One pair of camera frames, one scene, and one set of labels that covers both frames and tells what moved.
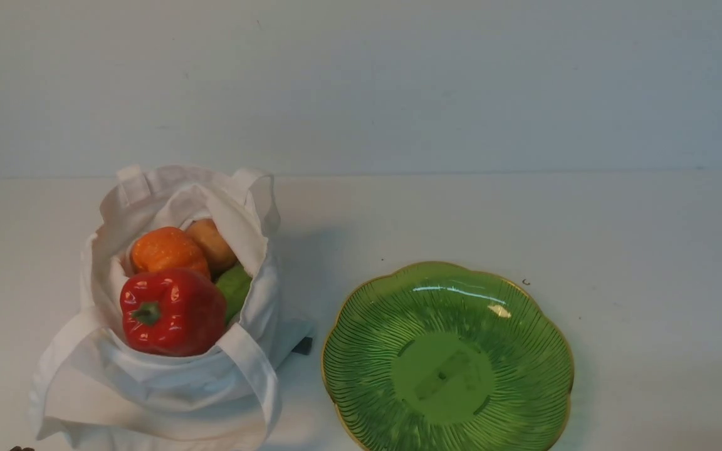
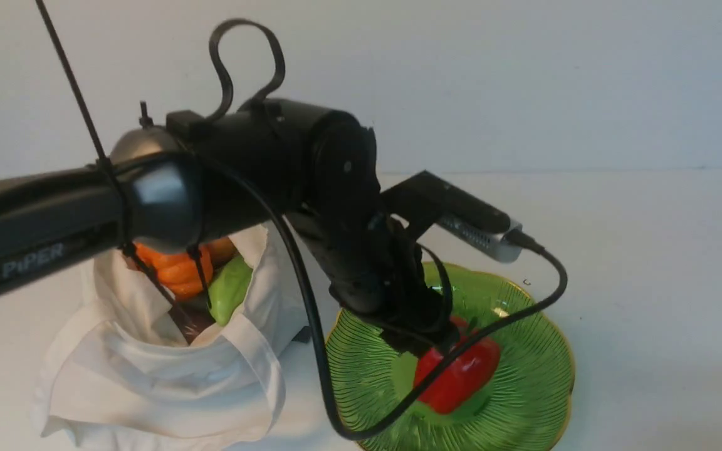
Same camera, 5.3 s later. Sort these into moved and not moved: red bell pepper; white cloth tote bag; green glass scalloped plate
Moved: red bell pepper
Not moved: white cloth tote bag; green glass scalloped plate
